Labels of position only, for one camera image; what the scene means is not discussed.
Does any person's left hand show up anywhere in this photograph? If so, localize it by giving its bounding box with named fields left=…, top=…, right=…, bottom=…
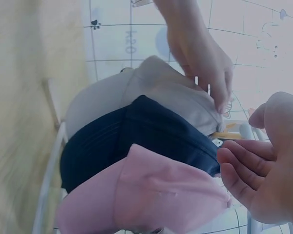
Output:
left=167, top=25, right=234, bottom=114

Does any person's right hand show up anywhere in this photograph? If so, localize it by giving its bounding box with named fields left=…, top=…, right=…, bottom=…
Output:
left=216, top=91, right=293, bottom=229

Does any light grey baseball cap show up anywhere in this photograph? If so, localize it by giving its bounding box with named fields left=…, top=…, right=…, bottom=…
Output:
left=64, top=55, right=224, bottom=142

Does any person's left forearm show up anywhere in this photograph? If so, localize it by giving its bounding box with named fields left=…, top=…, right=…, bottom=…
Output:
left=153, top=0, right=208, bottom=32

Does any yellow flat strip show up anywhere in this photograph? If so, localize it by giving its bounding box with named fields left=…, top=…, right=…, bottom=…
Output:
left=211, top=122, right=243, bottom=139

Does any pink baseball cap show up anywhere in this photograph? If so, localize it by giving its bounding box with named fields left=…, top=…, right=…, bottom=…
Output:
left=56, top=143, right=232, bottom=234

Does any dark navy baseball cap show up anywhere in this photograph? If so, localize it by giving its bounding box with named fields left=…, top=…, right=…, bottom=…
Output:
left=60, top=95, right=222, bottom=195

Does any white metal rack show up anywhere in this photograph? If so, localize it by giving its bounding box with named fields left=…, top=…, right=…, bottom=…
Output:
left=32, top=78, right=69, bottom=234

